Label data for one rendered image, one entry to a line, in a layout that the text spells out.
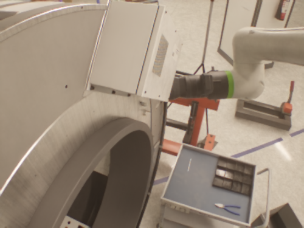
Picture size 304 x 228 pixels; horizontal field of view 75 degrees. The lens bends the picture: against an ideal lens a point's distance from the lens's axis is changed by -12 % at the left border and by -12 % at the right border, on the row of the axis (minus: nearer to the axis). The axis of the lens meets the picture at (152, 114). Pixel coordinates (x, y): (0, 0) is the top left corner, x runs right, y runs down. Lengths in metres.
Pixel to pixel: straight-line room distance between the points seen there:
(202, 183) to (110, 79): 1.15
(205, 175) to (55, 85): 1.26
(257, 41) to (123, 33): 0.38
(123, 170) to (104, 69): 0.74
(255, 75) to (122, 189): 0.82
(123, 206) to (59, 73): 0.91
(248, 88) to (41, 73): 0.58
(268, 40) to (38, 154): 0.59
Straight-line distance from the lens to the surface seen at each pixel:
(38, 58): 0.35
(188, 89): 0.68
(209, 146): 2.19
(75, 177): 0.46
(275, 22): 3.65
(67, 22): 0.39
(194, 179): 1.49
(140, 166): 1.06
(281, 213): 2.18
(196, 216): 1.77
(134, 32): 0.45
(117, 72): 0.44
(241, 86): 0.72
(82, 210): 1.41
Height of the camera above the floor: 1.95
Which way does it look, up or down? 45 degrees down
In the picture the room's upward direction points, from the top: straight up
